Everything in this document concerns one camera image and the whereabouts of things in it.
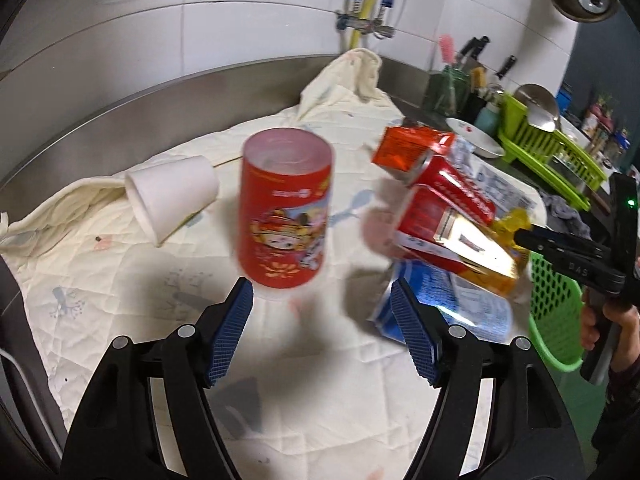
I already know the red cartoon print canister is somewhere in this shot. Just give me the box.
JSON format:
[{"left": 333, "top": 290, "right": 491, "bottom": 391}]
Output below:
[{"left": 237, "top": 129, "right": 335, "bottom": 291}]

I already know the red foil snack bag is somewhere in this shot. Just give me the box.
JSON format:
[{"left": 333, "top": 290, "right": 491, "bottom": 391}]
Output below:
[{"left": 371, "top": 126, "right": 457, "bottom": 181}]

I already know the person's right forearm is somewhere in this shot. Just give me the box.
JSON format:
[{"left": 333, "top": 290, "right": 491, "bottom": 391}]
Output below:
[{"left": 606, "top": 364, "right": 640, "bottom": 480}]

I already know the white blue wrapper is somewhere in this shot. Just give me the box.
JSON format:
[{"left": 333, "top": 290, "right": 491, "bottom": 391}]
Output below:
[{"left": 450, "top": 137, "right": 547, "bottom": 221}]

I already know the cream quilted cloth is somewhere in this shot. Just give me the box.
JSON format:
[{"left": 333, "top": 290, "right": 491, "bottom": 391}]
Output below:
[{"left": 0, "top": 49, "right": 548, "bottom": 480}]

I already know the steel ladle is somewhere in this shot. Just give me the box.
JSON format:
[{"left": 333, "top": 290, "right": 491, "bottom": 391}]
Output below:
[{"left": 515, "top": 84, "right": 561, "bottom": 133}]

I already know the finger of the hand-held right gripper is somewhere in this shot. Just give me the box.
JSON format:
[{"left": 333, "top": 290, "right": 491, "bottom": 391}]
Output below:
[{"left": 514, "top": 229, "right": 627, "bottom": 307}]

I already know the lime green dish rack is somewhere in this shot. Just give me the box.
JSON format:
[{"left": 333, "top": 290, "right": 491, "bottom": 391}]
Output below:
[{"left": 497, "top": 92, "right": 608, "bottom": 211}]

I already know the red soda can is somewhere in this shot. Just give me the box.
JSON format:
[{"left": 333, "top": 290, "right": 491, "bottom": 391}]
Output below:
[{"left": 392, "top": 152, "right": 497, "bottom": 226}]

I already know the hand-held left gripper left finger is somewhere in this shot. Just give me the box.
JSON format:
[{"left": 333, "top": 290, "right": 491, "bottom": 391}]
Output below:
[{"left": 60, "top": 277, "right": 256, "bottom": 480}]

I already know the person's right hand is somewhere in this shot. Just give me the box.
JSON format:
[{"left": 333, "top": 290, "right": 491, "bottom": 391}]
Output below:
[{"left": 580, "top": 302, "right": 640, "bottom": 376}]

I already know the green glass utensil holder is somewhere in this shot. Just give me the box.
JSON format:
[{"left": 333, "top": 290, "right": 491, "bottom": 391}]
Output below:
[{"left": 422, "top": 65, "right": 476, "bottom": 116}]

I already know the white paper cup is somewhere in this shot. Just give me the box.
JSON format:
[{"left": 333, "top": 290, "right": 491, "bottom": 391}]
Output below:
[{"left": 124, "top": 155, "right": 221, "bottom": 247}]

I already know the pink bottle brush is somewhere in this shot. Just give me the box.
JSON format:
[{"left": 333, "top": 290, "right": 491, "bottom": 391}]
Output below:
[{"left": 439, "top": 35, "right": 460, "bottom": 111}]

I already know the teal cup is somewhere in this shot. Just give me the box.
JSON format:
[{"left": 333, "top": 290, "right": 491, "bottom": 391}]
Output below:
[{"left": 475, "top": 100, "right": 501, "bottom": 136}]

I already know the red drink carton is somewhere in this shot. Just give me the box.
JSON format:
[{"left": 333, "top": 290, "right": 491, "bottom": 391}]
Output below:
[{"left": 394, "top": 185, "right": 468, "bottom": 272}]

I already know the white flower print bowl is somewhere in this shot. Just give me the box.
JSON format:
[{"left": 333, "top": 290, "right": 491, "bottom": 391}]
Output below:
[{"left": 445, "top": 117, "right": 506, "bottom": 158}]

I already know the gold foil packet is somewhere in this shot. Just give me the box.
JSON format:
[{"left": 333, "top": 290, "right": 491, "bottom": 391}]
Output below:
[{"left": 437, "top": 207, "right": 533, "bottom": 297}]

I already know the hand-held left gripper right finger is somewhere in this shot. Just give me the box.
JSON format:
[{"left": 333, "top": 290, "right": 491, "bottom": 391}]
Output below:
[{"left": 389, "top": 280, "right": 586, "bottom": 480}]

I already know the grey dish rag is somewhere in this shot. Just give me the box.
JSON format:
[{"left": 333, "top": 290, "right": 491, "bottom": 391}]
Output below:
[{"left": 542, "top": 192, "right": 596, "bottom": 241}]

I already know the green plastic basket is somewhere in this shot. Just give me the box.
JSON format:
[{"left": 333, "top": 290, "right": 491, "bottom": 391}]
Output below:
[{"left": 527, "top": 250, "right": 586, "bottom": 373}]

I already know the blue white snack bag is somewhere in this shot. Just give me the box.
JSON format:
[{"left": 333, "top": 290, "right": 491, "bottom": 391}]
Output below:
[{"left": 367, "top": 260, "right": 513, "bottom": 346}]

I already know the red label condiment jar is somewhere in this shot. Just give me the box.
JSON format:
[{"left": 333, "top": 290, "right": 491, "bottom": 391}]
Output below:
[{"left": 581, "top": 102, "right": 603, "bottom": 136}]

